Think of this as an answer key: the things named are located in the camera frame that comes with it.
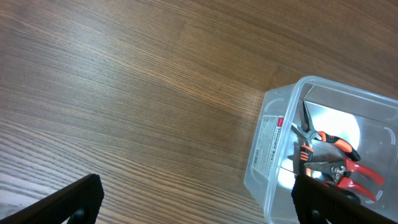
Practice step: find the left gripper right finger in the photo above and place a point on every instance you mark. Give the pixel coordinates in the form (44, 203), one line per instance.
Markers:
(316, 203)

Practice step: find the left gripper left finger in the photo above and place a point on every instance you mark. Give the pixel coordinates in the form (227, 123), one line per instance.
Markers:
(79, 202)

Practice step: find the red handled cutting pliers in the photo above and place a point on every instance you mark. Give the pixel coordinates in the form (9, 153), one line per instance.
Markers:
(338, 174)

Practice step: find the orange black needle-nose pliers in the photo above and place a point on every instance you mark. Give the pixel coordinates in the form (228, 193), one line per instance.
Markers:
(309, 133)

